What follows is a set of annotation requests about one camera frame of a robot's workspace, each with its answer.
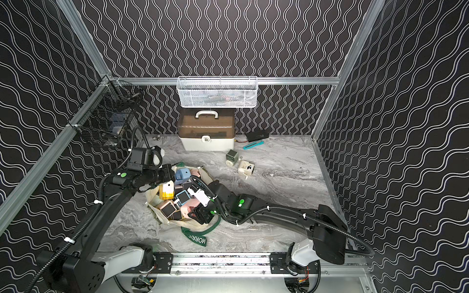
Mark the teal utility knife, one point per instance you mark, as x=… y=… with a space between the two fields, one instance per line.
x=253 y=145

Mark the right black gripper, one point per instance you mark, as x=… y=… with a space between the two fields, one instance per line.
x=199 y=215

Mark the black battery pack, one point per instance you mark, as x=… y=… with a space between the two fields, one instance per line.
x=257 y=135

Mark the blue square pencil sharpener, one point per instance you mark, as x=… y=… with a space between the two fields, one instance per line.
x=182 y=197

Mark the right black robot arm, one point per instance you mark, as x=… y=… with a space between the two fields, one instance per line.
x=327 y=237

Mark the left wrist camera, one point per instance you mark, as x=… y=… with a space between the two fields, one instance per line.
x=145 y=159

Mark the yellow pencil sharpener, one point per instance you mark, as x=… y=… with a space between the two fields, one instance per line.
x=166 y=191

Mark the brown lid white toolbox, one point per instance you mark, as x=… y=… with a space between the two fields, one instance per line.
x=207 y=130

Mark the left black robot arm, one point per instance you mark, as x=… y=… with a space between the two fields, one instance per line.
x=70 y=268

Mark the green pencil sharpener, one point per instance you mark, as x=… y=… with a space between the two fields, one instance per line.
x=232 y=158

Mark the light blue pencil sharpener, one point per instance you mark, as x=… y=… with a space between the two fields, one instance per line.
x=182 y=175

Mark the white wire mesh basket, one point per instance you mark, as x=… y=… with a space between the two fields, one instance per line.
x=217 y=91

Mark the cream tote bag green handles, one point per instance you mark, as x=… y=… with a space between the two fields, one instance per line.
x=168 y=213

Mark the pink pencil sharpener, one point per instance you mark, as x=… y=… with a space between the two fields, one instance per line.
x=187 y=210

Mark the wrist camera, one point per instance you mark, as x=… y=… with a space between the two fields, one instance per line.
x=145 y=159
x=200 y=195

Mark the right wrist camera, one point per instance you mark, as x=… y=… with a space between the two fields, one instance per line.
x=200 y=195

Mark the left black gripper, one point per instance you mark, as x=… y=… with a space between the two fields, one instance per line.
x=167 y=174

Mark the cream white pencil sharpener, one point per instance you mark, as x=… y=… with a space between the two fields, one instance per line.
x=246 y=169

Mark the black wire basket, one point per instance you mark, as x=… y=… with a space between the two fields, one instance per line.
x=111 y=120

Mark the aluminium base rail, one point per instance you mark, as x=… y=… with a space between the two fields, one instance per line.
x=264 y=265

